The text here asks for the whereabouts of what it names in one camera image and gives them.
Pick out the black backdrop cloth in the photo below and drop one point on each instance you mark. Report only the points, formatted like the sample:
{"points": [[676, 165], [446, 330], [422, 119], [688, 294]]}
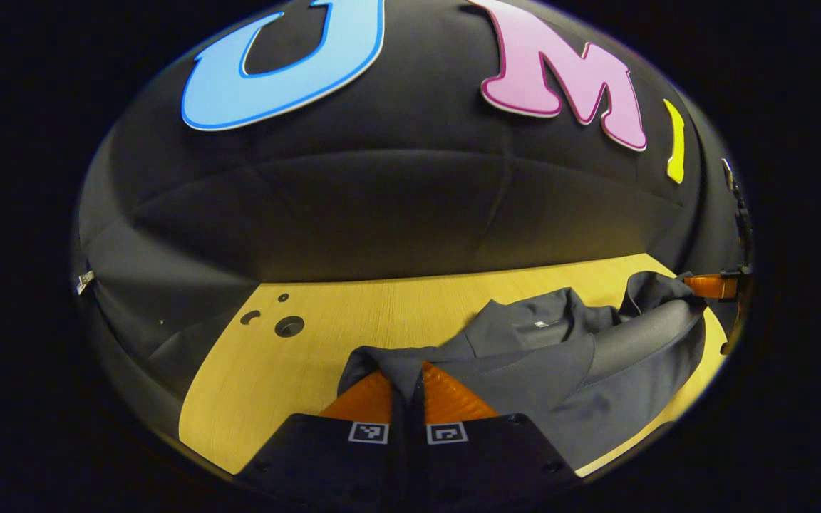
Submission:
{"points": [[382, 199]]}

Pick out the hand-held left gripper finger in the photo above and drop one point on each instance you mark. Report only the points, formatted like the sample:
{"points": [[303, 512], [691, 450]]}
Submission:
{"points": [[417, 434], [400, 434]]}

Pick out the gray button shirt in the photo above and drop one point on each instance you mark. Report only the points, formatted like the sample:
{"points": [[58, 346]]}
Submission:
{"points": [[524, 385]]}

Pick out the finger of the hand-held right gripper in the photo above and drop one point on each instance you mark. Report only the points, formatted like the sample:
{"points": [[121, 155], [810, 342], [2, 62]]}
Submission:
{"points": [[713, 286]]}

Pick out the small white clip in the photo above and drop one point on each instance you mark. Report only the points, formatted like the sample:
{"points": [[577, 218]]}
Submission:
{"points": [[85, 281]]}

